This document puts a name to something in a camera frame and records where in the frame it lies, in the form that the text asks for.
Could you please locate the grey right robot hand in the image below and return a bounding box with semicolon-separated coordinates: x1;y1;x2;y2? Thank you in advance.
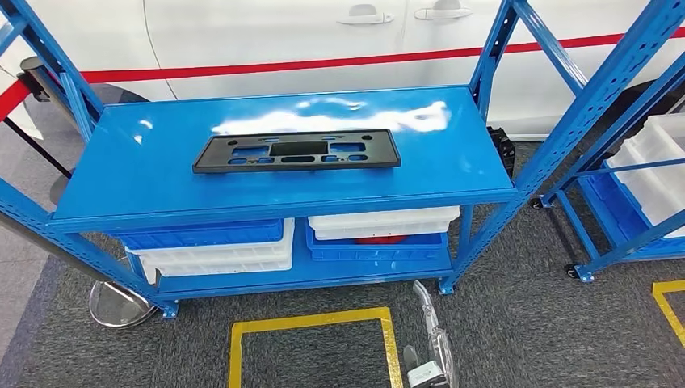
412;280;460;388

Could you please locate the black plastic plate part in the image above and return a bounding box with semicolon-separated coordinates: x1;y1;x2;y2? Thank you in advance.
192;129;402;175

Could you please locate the blue shelf rack with casters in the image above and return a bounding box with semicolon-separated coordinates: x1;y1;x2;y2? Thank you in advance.
531;53;685;284

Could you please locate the blue metal shelf rack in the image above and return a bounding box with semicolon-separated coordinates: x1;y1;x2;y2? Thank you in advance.
0;0;685;321

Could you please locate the blue plastic crate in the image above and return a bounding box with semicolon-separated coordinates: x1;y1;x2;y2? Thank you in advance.
305;219;449;263
580;160;685;258
115;218;284;251

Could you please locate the red item in crate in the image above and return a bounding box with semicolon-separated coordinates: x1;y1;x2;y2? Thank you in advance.
355;235;408;246

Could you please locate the white plastic crate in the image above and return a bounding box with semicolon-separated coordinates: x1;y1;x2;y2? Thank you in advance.
153;256;294;278
606;112;685;239
313;223;451;242
307;205;461;231
125;218;296;269

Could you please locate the long red barrier belt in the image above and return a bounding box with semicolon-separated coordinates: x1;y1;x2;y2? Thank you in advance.
80;27;685;85

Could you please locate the stanchion with chrome base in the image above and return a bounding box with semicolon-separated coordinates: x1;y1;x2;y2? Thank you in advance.
0;211;159;329

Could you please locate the white car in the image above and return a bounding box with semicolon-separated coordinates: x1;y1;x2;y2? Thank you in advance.
0;0;685;141

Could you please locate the thin black stanchion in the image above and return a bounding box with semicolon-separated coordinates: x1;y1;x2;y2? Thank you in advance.
2;116;74;207

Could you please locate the stanchion with belt cassette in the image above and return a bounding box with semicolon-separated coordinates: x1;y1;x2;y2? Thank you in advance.
19;56;82;129

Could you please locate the short red barrier belt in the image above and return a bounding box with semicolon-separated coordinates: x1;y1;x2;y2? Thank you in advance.
0;80;33;121

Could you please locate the black bracket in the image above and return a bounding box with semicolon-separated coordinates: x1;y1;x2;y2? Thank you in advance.
486;125;518;179

